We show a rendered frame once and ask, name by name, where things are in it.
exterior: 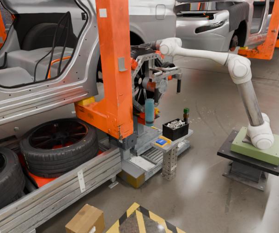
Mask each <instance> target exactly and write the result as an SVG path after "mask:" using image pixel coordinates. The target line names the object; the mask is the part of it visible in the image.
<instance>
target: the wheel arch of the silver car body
mask: <svg viewBox="0 0 279 233"><path fill-rule="evenodd" d="M140 44H145V41H144V39H143V38H142V37H141V36H140V35H139V34H138V33H137V32H135V31H133V30H130V45H134V46H137V45H140ZM98 60H99V62H100V64H101V54H100V55H99V58H98ZM99 62H98V61H97V67H96V83H97V82H99V78H98V71H99V70H100V68H101V66H100V65H99ZM101 65H102V64H101ZM141 67H142V73H143V71H144V70H143V66H141ZM96 87H97V85H96ZM97 91H98V90H97Z"/></svg>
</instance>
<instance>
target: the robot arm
mask: <svg viewBox="0 0 279 233"><path fill-rule="evenodd" d="M181 46H182V41H181V39H180V38H176V37H173V38H167V39H164V40H157V41H154V42H152V43H151V42H150V43H145V44H140V45H137V46H131V48H132V50H134V49H138V50H148V49H152V50H157V51H159V52H160V53H161V54H162V55H164V56H175V55H182V56H189V57H198V58H205V59H210V60H213V61H215V62H217V63H219V64H221V65H223V66H226V67H228V70H229V73H230V76H231V78H232V80H233V82H234V83H235V84H237V87H238V90H239V93H240V96H241V99H242V102H243V105H244V108H245V110H246V113H247V116H248V119H249V123H248V127H247V133H246V136H245V137H244V139H243V140H242V142H244V143H248V144H252V145H254V146H255V147H256V148H258V149H261V150H265V149H268V148H270V147H271V146H272V145H273V143H274V137H273V134H272V131H271V129H270V124H269V122H270V121H269V118H268V116H267V115H266V114H264V113H261V110H260V107H259V104H258V101H257V98H256V95H255V91H254V88H253V85H252V82H251V77H252V74H251V69H250V60H249V59H247V58H246V57H243V56H240V55H236V54H229V53H219V52H212V51H205V50H193V49H184V48H181Z"/></svg>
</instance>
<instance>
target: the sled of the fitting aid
mask: <svg viewBox="0 0 279 233"><path fill-rule="evenodd" d="M151 128H153V129H156V128H155V127H153V126H152V127H151ZM156 130H158V129H156ZM158 131H159V134H158V135H156V136H155V137H153V138H151V139H150V140H148V141H146V142H145V143H143V144H141V145H140V146H138V147H136V148H134V147H132V148H131V149H130V153H131V154H133V155H135V156H139V155H140V154H142V153H143V152H145V151H146V150H148V149H149V148H151V147H152V146H151V142H153V141H154V140H156V139H157V138H159V136H162V135H163V132H162V131H161V130H158Z"/></svg>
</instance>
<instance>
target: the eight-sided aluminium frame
mask: <svg viewBox="0 0 279 233"><path fill-rule="evenodd" d="M153 58H155V61H156V62H157V63H158V65H159V66H160V67H161V66H162V64H163V63H164V62H165V61H164V60H163V59H162V57H161V56H160V54H159V53H151V54H146V55H140V56H138V57H137V58H136V62H137V63H138V66H137V68H136V70H135V71H134V70H131V78H132V103H133V106H134V107H135V108H136V109H137V110H139V111H140V112H143V113H144V112H145V105H144V106H141V105H140V104H139V103H138V102H137V101H136V100H135V99H134V78H135V76H136V75H137V73H138V71H139V69H140V68H141V66H142V64H143V62H144V61H147V60H149V59H150V60H151V59H153ZM167 72H168V71H164V72H163V73H162V74H164V73H167ZM163 80H166V82H167V84H168V77H166V78H163ZM167 88H168V85H167ZM167 88H166V90H165V92H166V91H167ZM165 92H164V93H158V102H159V103H160V101H161V99H162V98H163V96H164V94H165ZM158 105H159V104H158ZM158 105H154V107H157V106H158Z"/></svg>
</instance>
